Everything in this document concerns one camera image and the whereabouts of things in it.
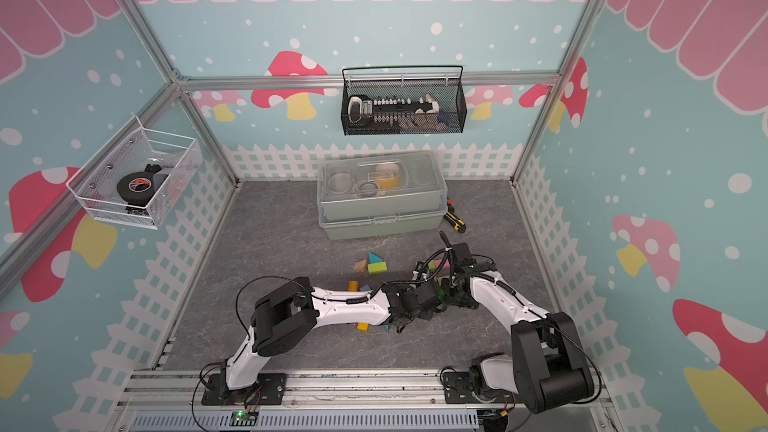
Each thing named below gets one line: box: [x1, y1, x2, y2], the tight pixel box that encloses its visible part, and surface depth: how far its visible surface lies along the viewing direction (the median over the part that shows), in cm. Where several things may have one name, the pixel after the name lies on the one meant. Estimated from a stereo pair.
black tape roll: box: [117, 171, 155, 206], surface depth 71 cm
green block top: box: [368, 262, 387, 273], surface depth 96 cm
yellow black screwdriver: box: [443, 212, 465, 231], surface depth 108 cm
